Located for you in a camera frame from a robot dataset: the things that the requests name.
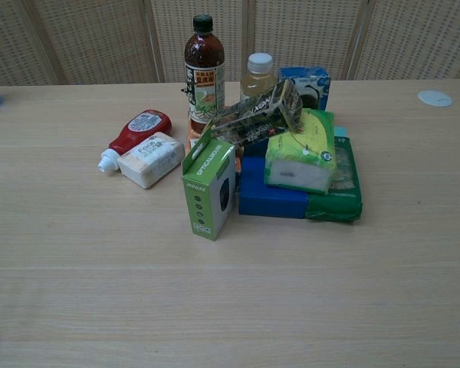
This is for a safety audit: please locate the white face tissue pack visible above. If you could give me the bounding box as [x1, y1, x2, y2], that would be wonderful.
[117, 131, 186, 189]

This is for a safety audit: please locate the yellow green tissue pack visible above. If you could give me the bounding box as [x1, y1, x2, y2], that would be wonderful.
[263, 108, 337, 195]

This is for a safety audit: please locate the green optical mouse box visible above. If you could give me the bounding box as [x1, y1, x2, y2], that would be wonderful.
[181, 128, 238, 242]

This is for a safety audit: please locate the blue rectangular box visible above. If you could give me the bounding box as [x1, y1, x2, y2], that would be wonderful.
[238, 155, 309, 220]

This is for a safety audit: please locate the orange flat box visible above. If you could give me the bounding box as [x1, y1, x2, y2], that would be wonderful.
[185, 125, 203, 153]

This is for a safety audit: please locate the yellow drink bottle white cap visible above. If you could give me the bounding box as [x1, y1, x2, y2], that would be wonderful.
[239, 52, 278, 103]

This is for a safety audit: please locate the red ketchup squeeze bottle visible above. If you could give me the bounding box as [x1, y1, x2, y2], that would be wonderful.
[97, 109, 173, 174]

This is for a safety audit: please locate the dark tea bottle green cap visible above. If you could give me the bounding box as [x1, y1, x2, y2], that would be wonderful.
[180, 14, 226, 135]

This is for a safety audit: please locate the dark green snack package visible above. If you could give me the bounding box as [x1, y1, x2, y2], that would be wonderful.
[304, 136, 363, 224]

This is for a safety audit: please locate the blue and white carton box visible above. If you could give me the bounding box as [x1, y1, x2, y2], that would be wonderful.
[278, 66, 332, 113]

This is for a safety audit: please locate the woven folding screen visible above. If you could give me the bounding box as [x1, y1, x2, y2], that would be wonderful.
[0, 0, 460, 87]

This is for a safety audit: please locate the white round lid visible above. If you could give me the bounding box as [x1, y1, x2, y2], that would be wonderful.
[418, 90, 454, 107]

